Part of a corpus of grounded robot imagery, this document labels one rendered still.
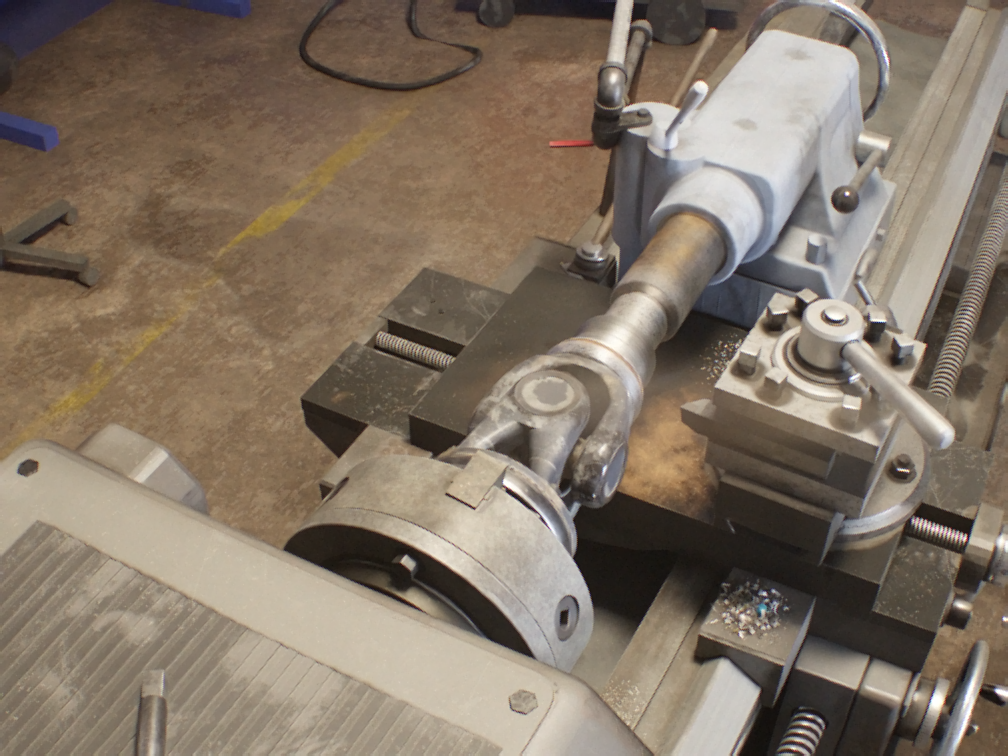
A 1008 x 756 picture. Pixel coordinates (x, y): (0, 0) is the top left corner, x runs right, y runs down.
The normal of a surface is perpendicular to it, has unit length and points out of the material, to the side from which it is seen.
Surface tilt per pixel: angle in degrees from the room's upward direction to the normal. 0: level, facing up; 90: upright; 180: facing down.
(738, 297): 90
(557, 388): 0
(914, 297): 36
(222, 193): 0
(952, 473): 0
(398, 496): 10
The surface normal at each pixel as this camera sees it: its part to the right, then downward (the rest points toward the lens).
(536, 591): 0.70, -0.22
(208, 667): 0.00, -0.76
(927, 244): 0.52, -0.44
